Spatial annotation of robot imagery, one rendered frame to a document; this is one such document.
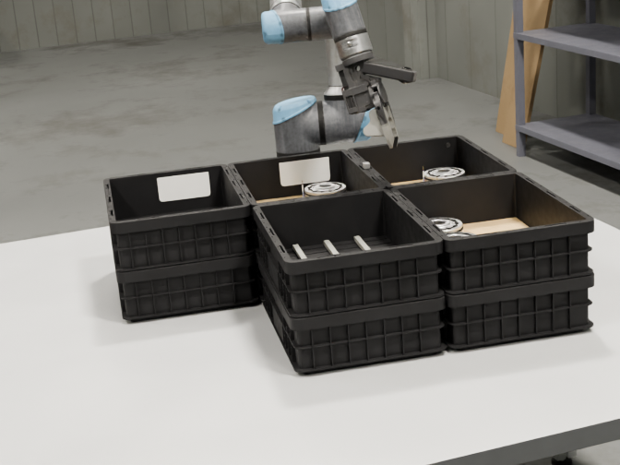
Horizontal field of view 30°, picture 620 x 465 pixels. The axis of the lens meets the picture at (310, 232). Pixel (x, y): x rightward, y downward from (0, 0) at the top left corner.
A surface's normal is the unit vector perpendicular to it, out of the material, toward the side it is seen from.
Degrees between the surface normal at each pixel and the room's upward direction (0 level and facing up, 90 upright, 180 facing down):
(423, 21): 90
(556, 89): 90
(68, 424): 0
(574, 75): 90
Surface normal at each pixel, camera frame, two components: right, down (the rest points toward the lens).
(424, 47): 0.32, 0.26
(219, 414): -0.07, -0.95
